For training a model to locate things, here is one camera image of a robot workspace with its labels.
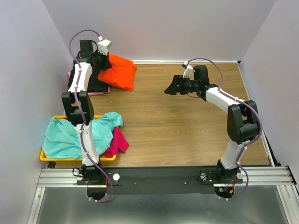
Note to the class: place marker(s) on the orange t shirt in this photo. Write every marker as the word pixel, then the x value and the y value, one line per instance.
pixel 121 74

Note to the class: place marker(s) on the magenta t shirt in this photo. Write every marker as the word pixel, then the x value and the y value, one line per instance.
pixel 107 136

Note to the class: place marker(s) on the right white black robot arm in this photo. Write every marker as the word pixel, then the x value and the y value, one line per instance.
pixel 243 125

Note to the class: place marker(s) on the black folded t shirt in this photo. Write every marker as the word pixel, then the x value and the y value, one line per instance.
pixel 94 84

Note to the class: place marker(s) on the teal t shirt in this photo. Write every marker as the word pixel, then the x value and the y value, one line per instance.
pixel 60 137

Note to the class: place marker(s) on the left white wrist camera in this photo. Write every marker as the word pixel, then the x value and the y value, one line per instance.
pixel 104 45

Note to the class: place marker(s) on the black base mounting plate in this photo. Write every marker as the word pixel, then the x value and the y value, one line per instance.
pixel 158 180

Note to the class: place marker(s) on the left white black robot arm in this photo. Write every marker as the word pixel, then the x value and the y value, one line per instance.
pixel 79 109

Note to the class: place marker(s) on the pink folded t shirt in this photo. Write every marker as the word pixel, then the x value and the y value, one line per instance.
pixel 93 93

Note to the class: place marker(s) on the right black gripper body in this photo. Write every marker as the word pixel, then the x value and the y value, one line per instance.
pixel 187 86

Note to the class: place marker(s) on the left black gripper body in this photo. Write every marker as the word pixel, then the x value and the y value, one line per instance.
pixel 100 60

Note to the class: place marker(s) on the yellow plastic bin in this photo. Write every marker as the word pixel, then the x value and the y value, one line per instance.
pixel 70 159

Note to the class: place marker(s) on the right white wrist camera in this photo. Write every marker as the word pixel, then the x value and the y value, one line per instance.
pixel 188 69

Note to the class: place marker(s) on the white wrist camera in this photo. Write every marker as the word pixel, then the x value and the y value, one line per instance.
pixel 188 69
pixel 104 45

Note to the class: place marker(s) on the aluminium rail frame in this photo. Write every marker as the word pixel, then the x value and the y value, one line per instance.
pixel 267 195

